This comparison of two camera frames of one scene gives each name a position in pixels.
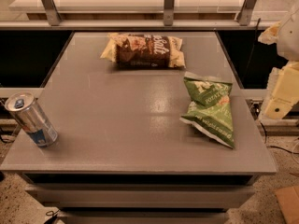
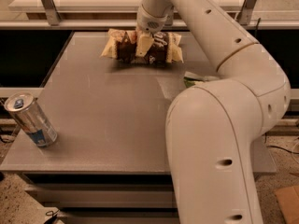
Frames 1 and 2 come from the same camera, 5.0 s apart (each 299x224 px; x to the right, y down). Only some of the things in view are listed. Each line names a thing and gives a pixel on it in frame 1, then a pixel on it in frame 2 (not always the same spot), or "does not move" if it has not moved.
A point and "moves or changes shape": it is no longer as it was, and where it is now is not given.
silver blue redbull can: x=33 y=119 does not move
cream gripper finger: x=282 y=91 to x=150 y=24
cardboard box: x=289 y=201 does not move
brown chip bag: x=144 y=50 moves or changes shape
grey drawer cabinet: x=123 y=157 does not move
